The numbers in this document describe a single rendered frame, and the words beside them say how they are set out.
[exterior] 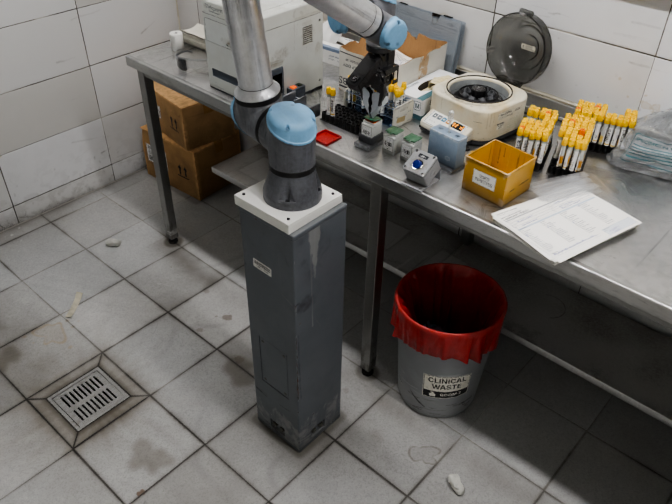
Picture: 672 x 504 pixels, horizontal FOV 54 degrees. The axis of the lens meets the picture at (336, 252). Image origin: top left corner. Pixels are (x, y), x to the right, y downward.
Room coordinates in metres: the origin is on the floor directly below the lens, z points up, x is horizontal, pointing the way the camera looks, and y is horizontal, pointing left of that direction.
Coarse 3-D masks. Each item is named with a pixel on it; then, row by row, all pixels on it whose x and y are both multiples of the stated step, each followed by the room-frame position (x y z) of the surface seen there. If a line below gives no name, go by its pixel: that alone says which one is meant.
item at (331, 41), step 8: (328, 24) 2.44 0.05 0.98; (328, 32) 2.43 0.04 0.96; (328, 40) 2.42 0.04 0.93; (336, 40) 2.40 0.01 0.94; (344, 40) 2.42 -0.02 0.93; (352, 40) 2.42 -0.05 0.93; (328, 48) 2.34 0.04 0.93; (336, 48) 2.34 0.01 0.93; (328, 56) 2.34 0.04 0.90; (336, 56) 2.32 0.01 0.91; (336, 64) 2.32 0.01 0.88
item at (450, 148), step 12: (432, 132) 1.65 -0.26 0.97; (444, 132) 1.63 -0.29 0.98; (456, 132) 1.64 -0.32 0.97; (432, 144) 1.65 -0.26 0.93; (444, 144) 1.62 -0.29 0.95; (456, 144) 1.59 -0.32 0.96; (444, 156) 1.61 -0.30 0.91; (456, 156) 1.59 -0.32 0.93; (444, 168) 1.59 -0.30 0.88; (456, 168) 1.59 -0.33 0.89
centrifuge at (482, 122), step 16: (448, 80) 1.95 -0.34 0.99; (464, 80) 1.96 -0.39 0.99; (480, 80) 1.97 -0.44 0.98; (496, 80) 1.95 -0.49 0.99; (432, 96) 1.88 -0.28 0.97; (448, 96) 1.83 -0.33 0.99; (512, 96) 1.83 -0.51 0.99; (432, 112) 1.85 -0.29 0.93; (448, 112) 1.82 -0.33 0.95; (464, 112) 1.77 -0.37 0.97; (480, 112) 1.74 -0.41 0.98; (496, 112) 1.75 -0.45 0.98; (512, 112) 1.80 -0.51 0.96; (464, 128) 1.75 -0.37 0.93; (480, 128) 1.74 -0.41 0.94; (496, 128) 1.76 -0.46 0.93; (512, 128) 1.81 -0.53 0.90; (480, 144) 1.74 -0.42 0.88
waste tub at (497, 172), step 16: (496, 144) 1.59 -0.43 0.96; (480, 160) 1.56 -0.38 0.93; (496, 160) 1.59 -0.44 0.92; (512, 160) 1.55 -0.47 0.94; (528, 160) 1.52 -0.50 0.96; (464, 176) 1.51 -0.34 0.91; (480, 176) 1.47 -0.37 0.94; (496, 176) 1.44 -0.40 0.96; (512, 176) 1.44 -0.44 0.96; (528, 176) 1.49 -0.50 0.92; (480, 192) 1.47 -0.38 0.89; (496, 192) 1.43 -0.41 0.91; (512, 192) 1.45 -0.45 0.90
